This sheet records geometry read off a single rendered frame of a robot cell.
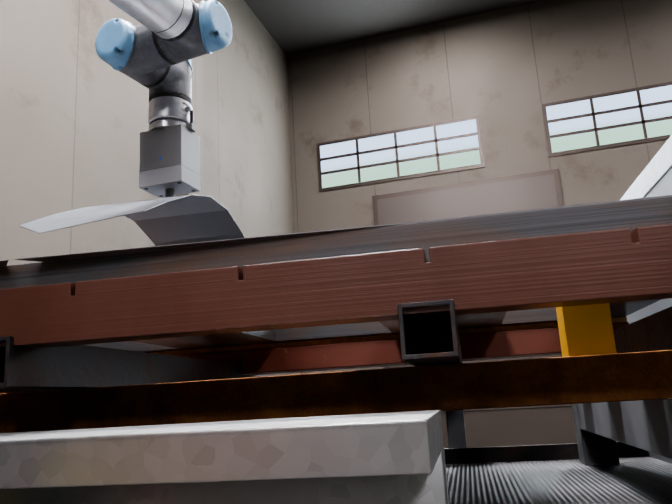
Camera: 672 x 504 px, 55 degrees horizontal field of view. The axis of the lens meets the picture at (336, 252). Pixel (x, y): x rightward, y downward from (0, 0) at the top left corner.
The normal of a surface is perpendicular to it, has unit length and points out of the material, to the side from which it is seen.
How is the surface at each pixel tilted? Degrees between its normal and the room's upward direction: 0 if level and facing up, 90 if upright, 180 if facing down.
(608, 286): 90
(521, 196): 90
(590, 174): 90
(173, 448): 90
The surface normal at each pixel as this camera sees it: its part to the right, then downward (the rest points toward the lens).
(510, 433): -0.29, -0.19
